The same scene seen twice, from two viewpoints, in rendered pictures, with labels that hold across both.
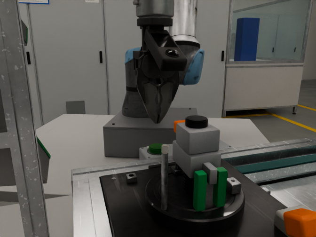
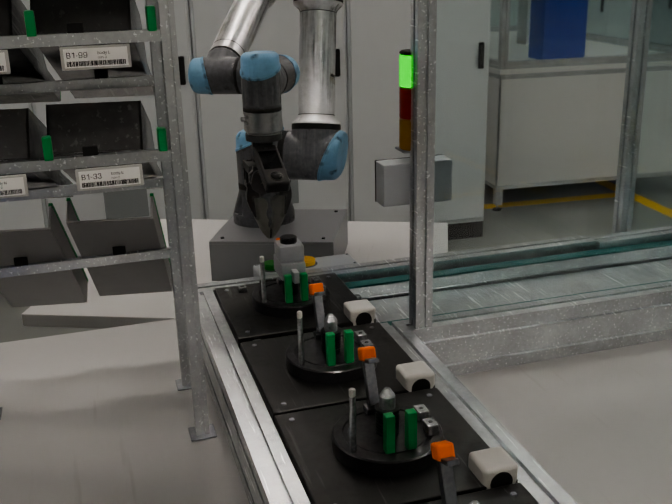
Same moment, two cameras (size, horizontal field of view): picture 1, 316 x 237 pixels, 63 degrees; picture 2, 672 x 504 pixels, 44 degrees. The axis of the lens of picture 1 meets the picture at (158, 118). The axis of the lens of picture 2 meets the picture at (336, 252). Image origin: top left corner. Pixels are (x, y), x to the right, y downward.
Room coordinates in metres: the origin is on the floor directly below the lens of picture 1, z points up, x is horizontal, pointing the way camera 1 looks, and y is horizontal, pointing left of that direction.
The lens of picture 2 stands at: (-1.07, -0.17, 1.55)
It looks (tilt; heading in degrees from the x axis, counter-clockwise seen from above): 19 degrees down; 1
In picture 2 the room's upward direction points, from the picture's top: 1 degrees counter-clockwise
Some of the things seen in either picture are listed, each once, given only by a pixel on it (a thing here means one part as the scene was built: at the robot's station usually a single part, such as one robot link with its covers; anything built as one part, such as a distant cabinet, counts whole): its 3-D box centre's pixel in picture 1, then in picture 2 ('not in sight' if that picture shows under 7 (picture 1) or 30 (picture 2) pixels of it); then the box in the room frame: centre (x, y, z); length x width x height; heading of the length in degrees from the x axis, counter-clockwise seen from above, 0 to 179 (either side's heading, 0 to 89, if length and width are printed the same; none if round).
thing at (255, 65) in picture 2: not in sight; (261, 81); (0.55, 0.01, 1.34); 0.09 x 0.08 x 0.11; 167
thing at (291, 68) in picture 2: not in sight; (268, 75); (0.65, 0.00, 1.33); 0.11 x 0.11 x 0.08; 77
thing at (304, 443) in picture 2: not in sight; (387, 415); (-0.15, -0.21, 1.01); 0.24 x 0.24 x 0.13; 18
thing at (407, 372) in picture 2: not in sight; (331, 337); (0.09, -0.13, 1.01); 0.24 x 0.24 x 0.13; 18
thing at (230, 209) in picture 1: (193, 194); (290, 297); (0.33, -0.05, 0.98); 0.14 x 0.14 x 0.02
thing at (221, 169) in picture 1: (219, 186); (304, 286); (0.29, -0.08, 1.01); 0.01 x 0.01 x 0.05; 18
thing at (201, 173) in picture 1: (199, 190); (288, 288); (0.28, -0.05, 1.01); 0.01 x 0.01 x 0.05; 18
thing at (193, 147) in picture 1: (199, 145); (290, 257); (0.32, -0.05, 1.06); 0.08 x 0.04 x 0.07; 18
